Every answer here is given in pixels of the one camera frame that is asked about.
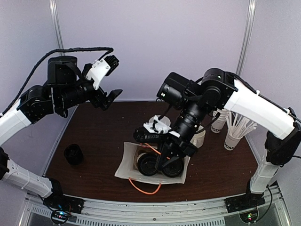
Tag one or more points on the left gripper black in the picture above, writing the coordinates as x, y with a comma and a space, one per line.
98, 100

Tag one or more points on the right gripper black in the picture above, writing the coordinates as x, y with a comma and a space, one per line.
174, 145

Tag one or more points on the white paper takeout bag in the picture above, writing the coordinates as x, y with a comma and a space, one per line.
126, 170

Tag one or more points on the stack of white paper cups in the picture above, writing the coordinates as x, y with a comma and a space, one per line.
217, 126

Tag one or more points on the stack of black cup lids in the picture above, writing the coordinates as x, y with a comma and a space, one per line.
73, 154

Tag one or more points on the cardboard two-cup carrier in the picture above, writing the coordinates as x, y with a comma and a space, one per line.
139, 152

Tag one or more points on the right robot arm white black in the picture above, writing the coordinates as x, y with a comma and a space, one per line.
219, 89

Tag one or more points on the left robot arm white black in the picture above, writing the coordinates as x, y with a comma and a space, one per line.
66, 87

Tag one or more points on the cream ribbed ceramic mug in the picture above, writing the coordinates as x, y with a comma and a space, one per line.
198, 139

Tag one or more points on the paper cup holding straws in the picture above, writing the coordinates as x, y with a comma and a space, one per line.
231, 142

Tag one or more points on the bundle of white straws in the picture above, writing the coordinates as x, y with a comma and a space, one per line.
239, 126

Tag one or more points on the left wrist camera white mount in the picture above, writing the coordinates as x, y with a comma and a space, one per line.
101, 68

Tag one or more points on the aluminium front rail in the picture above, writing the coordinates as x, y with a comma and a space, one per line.
210, 212

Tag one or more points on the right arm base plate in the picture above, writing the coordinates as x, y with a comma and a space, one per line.
243, 202

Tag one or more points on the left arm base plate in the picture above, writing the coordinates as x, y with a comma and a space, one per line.
66, 203

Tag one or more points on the left aluminium wall post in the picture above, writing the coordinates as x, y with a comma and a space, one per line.
56, 24

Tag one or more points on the aluminium wall post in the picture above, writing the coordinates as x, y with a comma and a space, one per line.
56, 24
250, 18

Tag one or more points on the right aluminium wall post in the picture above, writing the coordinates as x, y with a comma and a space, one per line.
250, 18

